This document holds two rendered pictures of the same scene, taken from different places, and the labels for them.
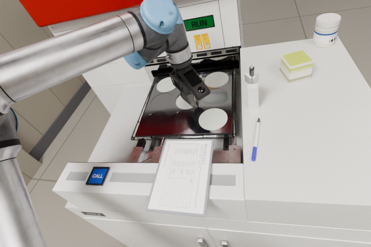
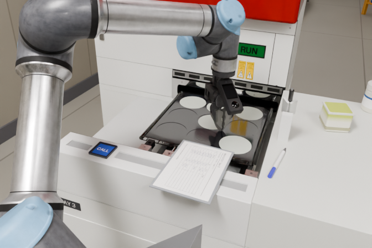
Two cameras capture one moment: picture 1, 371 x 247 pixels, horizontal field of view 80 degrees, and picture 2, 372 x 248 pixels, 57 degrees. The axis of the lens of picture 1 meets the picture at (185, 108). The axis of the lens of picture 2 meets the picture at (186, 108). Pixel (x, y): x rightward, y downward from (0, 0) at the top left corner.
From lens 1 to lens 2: 0.38 m
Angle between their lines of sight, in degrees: 15
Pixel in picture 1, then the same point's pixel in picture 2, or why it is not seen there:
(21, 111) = not seen: outside the picture
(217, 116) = (240, 144)
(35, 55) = (137, 5)
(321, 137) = (341, 177)
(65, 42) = (158, 5)
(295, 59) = (336, 108)
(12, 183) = (59, 100)
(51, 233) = not seen: outside the picture
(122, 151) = not seen: hidden behind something
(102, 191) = (106, 163)
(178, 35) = (231, 44)
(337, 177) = (346, 208)
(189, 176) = (201, 172)
